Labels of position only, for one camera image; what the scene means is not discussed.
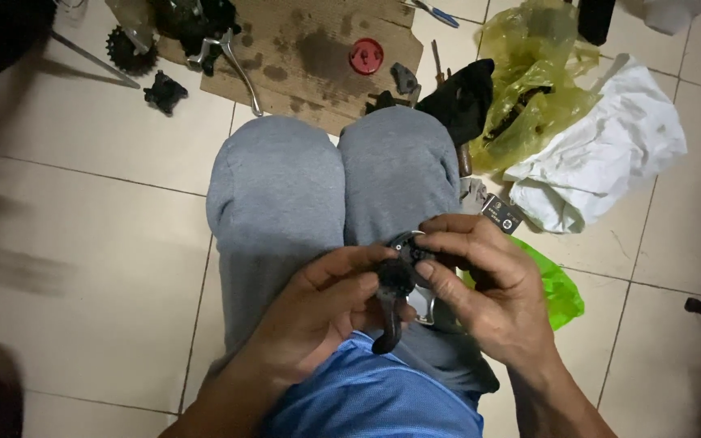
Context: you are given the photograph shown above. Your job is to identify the silver brake lever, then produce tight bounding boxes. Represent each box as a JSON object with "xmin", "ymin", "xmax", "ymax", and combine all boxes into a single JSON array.
[{"xmin": 186, "ymin": 28, "xmax": 264, "ymax": 118}]

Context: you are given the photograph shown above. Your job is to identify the yellow-green plastic bag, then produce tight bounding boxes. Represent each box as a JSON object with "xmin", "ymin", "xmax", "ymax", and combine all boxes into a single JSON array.
[{"xmin": 470, "ymin": 0, "xmax": 602, "ymax": 174}]

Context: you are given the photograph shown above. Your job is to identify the wooden-handled screwdriver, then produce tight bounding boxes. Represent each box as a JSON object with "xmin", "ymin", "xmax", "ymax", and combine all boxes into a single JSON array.
[{"xmin": 430, "ymin": 39, "xmax": 447, "ymax": 86}]

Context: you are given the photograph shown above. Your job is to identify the black cloth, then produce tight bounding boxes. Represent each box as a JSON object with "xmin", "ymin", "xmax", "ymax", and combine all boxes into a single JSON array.
[{"xmin": 414, "ymin": 58, "xmax": 496, "ymax": 148}]

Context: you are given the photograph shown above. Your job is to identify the person's right hand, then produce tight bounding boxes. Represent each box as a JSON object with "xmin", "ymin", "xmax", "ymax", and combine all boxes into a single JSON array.
[{"xmin": 414, "ymin": 213, "xmax": 563, "ymax": 370}]

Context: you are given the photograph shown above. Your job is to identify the black object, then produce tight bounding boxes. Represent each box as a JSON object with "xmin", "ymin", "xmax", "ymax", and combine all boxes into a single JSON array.
[{"xmin": 577, "ymin": 0, "xmax": 618, "ymax": 47}]

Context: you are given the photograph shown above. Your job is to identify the heap of black bicycle parts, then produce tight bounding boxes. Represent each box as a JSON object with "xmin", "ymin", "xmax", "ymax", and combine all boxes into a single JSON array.
[{"xmin": 146, "ymin": 0, "xmax": 243, "ymax": 77}]

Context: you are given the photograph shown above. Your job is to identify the white crumpled cloth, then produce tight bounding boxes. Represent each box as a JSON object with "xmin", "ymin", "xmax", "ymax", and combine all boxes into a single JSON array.
[{"xmin": 503, "ymin": 54, "xmax": 688, "ymax": 234}]

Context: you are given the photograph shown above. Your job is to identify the blue mesh shirt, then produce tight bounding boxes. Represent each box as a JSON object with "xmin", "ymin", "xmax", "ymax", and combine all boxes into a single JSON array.
[{"xmin": 262, "ymin": 331, "xmax": 485, "ymax": 438}]

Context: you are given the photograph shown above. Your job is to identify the small black mechanical part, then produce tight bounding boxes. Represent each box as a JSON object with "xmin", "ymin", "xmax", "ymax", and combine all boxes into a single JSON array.
[{"xmin": 143, "ymin": 70, "xmax": 189, "ymax": 117}]

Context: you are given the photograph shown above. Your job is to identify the grey trousers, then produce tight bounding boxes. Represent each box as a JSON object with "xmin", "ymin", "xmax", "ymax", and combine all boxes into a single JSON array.
[{"xmin": 206, "ymin": 106, "xmax": 501, "ymax": 395}]

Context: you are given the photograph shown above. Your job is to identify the small black printed box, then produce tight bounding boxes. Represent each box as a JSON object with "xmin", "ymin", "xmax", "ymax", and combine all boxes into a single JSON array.
[{"xmin": 481, "ymin": 193, "xmax": 525, "ymax": 236}]

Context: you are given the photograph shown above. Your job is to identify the black bicycle shifter lever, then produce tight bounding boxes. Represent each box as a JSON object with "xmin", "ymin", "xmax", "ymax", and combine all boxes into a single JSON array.
[{"xmin": 371, "ymin": 231, "xmax": 438, "ymax": 356}]

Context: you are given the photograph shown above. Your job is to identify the black bicycle sprocket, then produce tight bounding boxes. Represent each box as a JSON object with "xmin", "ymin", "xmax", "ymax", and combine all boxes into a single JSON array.
[{"xmin": 106, "ymin": 26, "xmax": 160, "ymax": 77}]

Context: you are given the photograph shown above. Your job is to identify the silver metal part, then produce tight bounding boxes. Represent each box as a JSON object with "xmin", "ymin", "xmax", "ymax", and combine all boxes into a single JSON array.
[{"xmin": 406, "ymin": 286, "xmax": 439, "ymax": 326}]

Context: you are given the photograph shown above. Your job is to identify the thin metal rod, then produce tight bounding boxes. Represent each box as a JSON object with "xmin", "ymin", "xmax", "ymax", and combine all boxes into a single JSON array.
[{"xmin": 50, "ymin": 29, "xmax": 142, "ymax": 90}]

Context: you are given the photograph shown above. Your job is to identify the red round plastic cap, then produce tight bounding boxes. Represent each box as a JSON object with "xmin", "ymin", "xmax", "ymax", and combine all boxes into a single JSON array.
[{"xmin": 349, "ymin": 38, "xmax": 385, "ymax": 76}]

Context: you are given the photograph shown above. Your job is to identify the person's left hand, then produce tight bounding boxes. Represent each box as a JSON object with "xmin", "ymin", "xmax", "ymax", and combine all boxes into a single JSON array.
[{"xmin": 246, "ymin": 245, "xmax": 417, "ymax": 390}]

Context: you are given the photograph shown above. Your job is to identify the blue-handled pliers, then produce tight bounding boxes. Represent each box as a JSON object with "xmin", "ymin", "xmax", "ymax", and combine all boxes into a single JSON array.
[{"xmin": 400, "ymin": 0, "xmax": 461, "ymax": 29}]

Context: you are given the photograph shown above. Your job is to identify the bright green plastic bag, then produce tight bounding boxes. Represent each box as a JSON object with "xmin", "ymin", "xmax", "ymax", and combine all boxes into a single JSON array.
[{"xmin": 461, "ymin": 236, "xmax": 586, "ymax": 332}]

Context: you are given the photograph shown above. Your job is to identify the stained brown cardboard sheet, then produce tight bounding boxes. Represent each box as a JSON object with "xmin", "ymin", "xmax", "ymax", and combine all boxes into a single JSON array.
[{"xmin": 157, "ymin": 0, "xmax": 426, "ymax": 137}]

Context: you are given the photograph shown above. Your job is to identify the small grey metal part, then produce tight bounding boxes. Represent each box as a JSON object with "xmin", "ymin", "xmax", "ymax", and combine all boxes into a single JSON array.
[{"xmin": 391, "ymin": 62, "xmax": 419, "ymax": 96}]

